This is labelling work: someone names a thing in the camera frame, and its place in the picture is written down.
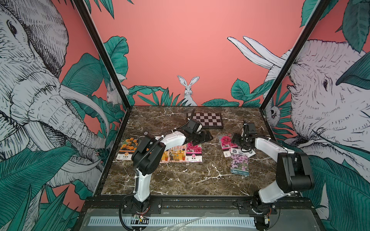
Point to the orange marigold seed packet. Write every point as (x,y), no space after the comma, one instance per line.
(127,149)

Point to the purple flower seed packet front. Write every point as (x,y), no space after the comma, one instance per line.
(239,165)

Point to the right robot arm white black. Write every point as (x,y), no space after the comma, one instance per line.
(293,171)

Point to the black frame post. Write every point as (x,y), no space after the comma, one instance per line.
(306,32)
(85,15)

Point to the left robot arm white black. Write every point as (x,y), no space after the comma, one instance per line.
(149,152)

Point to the sunflower shop seed packet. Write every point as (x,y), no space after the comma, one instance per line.
(165,157)
(178,154)

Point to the black front mounting rail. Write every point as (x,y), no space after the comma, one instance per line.
(157,204)

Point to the left black frame post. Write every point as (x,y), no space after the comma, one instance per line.
(85,15)

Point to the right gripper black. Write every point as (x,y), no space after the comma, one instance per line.
(235,137)

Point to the right black frame post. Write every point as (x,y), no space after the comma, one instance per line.
(306,32)

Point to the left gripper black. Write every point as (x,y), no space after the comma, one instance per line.
(203,139)

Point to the white slotted vent strip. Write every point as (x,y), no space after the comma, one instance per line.
(241,222)

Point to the checkered chess board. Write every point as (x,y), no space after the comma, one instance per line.
(208,120)

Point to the purple flower seed packet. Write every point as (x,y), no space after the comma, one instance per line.
(239,165)
(236,151)

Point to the pink flower seed packet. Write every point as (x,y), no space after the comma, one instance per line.
(194,153)
(226,142)

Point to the clear plastic wrap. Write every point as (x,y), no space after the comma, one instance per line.
(183,223)

